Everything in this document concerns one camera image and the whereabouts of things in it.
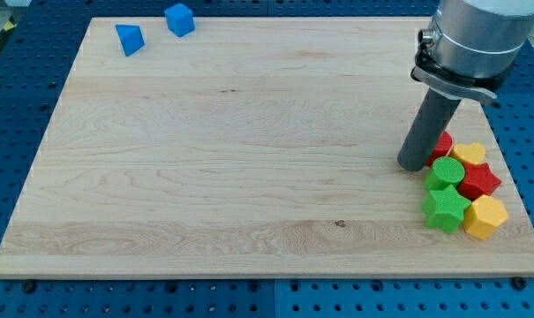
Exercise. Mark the blue cube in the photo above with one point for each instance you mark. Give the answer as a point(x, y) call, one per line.
point(180, 19)

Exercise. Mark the grey metal mounting bracket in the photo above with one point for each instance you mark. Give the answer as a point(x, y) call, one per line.
point(456, 86)

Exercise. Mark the light wooden board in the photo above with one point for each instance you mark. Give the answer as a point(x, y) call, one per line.
point(249, 148)

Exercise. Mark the red star block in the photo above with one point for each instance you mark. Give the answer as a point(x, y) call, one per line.
point(478, 180)

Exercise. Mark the yellow heart block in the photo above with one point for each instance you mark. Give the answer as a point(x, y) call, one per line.
point(473, 153)

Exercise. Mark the yellow hexagon block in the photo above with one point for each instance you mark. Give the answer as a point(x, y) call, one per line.
point(484, 216)

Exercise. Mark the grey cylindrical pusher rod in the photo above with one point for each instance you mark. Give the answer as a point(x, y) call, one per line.
point(433, 116)

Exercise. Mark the green star block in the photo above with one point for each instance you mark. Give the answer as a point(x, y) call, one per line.
point(444, 209)

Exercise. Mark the green cylinder block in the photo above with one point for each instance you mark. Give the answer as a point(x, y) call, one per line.
point(445, 171)

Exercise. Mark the blue triangular prism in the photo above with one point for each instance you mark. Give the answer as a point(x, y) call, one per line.
point(130, 37)

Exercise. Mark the red round block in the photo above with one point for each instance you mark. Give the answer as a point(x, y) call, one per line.
point(442, 148)

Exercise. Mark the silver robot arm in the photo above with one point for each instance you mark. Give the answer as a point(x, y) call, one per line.
point(477, 38)

